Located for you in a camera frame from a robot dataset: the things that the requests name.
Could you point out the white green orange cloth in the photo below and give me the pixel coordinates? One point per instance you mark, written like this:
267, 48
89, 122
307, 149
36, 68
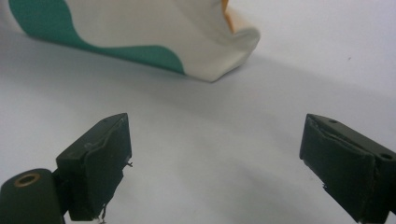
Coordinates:
149, 34

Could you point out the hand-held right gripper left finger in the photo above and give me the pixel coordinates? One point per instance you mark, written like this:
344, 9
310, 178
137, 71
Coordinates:
99, 161

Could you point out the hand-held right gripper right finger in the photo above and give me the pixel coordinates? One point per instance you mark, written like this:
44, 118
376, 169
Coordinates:
345, 168

